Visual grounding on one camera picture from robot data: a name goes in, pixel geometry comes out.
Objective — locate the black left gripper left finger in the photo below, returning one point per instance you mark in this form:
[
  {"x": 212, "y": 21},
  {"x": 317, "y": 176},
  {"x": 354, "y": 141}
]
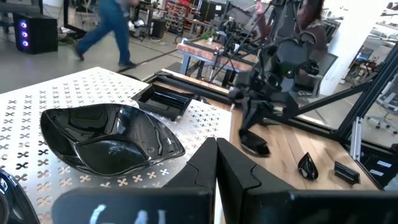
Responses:
[{"x": 199, "y": 174}]

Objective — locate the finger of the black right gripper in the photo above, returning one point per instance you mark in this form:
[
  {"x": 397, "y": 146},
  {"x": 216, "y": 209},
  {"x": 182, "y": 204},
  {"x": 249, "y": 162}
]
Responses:
[
  {"x": 247, "y": 119},
  {"x": 254, "y": 118}
]

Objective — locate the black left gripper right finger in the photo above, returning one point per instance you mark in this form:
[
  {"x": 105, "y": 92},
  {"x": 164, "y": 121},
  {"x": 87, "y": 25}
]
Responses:
[{"x": 242, "y": 186}]

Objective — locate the black square mini plate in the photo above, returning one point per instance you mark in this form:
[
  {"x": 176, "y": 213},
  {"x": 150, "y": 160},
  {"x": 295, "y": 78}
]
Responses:
[
  {"x": 346, "y": 174},
  {"x": 164, "y": 104}
]

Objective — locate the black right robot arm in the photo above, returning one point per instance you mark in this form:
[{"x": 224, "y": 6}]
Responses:
[{"x": 289, "y": 53}]

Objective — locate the dark grey chair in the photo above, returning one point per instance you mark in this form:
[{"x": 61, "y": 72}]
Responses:
[{"x": 326, "y": 68}]

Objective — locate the wooden table blue legs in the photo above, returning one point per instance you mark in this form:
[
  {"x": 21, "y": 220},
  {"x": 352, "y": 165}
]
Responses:
[{"x": 202, "y": 51}]

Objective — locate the person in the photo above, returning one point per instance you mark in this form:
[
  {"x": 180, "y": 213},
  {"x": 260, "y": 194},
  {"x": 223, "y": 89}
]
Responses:
[
  {"x": 314, "y": 28},
  {"x": 118, "y": 31}
]

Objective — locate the white perforated metal shelf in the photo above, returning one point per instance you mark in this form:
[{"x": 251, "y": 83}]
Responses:
[{"x": 124, "y": 85}]

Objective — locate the white office chair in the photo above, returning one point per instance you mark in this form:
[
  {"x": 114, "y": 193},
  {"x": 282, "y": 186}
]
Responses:
[{"x": 387, "y": 102}]

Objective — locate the red parts shelving rack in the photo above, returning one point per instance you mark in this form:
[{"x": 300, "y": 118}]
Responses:
[{"x": 177, "y": 15}]

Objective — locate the black bin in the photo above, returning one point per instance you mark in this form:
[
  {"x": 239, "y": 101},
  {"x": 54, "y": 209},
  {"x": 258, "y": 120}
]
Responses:
[{"x": 159, "y": 29}]

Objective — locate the black computer tower lit fans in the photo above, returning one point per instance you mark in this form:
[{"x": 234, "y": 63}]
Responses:
[{"x": 40, "y": 34}]

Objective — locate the black aluminium table frame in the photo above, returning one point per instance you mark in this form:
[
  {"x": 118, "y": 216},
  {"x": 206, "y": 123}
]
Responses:
[{"x": 362, "y": 102}]

